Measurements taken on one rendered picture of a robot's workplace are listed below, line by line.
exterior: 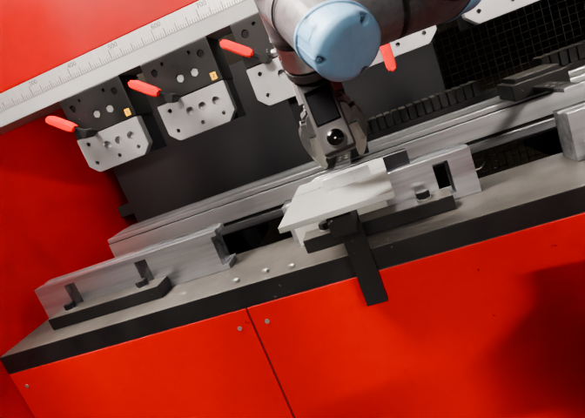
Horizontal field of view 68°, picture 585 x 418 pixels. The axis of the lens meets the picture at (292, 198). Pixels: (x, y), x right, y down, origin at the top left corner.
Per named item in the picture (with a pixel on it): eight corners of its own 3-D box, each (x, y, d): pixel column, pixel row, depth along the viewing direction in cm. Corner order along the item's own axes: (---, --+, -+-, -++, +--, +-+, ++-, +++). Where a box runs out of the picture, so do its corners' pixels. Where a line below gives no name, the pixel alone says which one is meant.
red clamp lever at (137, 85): (126, 77, 83) (174, 95, 82) (137, 77, 86) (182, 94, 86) (124, 87, 83) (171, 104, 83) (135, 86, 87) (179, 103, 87)
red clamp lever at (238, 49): (219, 37, 78) (270, 55, 78) (225, 38, 82) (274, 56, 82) (217, 47, 79) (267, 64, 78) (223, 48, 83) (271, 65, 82)
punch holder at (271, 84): (260, 109, 85) (228, 24, 81) (269, 105, 93) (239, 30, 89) (333, 80, 81) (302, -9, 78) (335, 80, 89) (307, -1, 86)
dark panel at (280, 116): (145, 238, 158) (90, 124, 149) (147, 236, 160) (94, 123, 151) (458, 131, 133) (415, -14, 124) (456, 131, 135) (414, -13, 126)
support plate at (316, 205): (279, 233, 66) (278, 228, 66) (300, 190, 91) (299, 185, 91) (395, 197, 62) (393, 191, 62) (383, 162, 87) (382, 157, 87)
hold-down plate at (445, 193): (307, 253, 87) (302, 240, 87) (310, 244, 92) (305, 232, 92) (457, 208, 81) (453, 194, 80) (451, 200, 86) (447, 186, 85)
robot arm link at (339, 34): (418, -12, 40) (358, -48, 47) (311, 26, 38) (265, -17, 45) (411, 62, 46) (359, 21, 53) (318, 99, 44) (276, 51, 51)
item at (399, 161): (316, 194, 91) (312, 181, 90) (318, 191, 94) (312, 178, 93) (410, 163, 86) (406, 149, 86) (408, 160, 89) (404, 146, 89)
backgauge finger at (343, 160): (319, 182, 94) (311, 161, 93) (326, 160, 119) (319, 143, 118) (372, 165, 92) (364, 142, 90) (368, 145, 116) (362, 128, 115)
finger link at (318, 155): (320, 148, 78) (320, 109, 71) (329, 172, 75) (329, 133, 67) (304, 151, 78) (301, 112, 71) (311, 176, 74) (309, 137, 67)
